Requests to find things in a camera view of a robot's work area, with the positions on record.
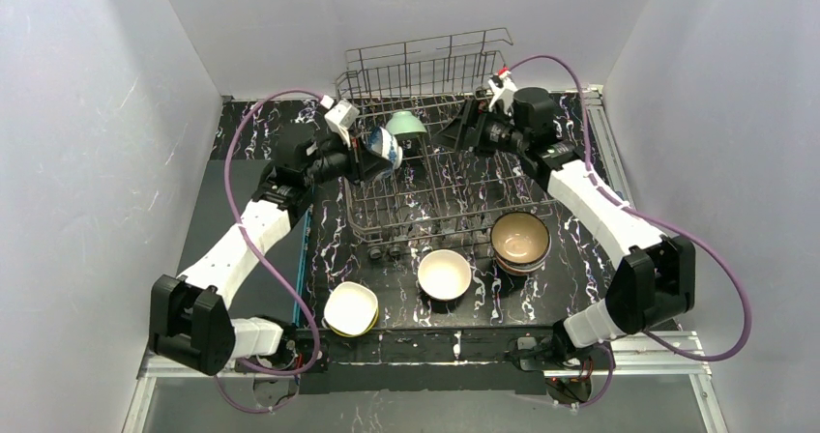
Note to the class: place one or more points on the yellow rimmed bowl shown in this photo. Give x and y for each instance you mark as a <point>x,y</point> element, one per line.
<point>367,329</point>

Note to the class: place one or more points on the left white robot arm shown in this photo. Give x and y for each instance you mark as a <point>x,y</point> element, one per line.
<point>189,314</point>

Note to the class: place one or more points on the cream white round bowl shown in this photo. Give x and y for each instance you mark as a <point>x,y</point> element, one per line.
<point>444,274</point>

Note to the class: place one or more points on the blue floral bowl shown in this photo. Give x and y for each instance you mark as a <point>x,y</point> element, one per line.
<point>385,145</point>

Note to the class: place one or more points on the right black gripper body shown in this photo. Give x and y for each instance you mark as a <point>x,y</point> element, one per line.
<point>471,131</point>

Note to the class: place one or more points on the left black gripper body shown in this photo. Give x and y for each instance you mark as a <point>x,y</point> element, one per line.
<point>359,160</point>

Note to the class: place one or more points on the grey wire dish rack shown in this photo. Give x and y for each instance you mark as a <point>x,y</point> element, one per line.
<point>438,196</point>

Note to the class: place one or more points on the tan interior dark bowl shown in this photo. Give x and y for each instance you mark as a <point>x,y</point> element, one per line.
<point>520,238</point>

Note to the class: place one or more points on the orange striped bowl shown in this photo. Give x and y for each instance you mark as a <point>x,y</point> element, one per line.
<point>519,269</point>

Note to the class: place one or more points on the white square bowl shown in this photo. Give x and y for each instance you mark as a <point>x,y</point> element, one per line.
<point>350,307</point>

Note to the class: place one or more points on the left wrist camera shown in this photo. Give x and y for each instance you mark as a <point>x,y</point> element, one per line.
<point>340,116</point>

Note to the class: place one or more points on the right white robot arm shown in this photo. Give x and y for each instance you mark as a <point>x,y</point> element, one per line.
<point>654,273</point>

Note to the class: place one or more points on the green celadon bowl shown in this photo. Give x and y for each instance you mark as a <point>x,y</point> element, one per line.
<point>404,125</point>

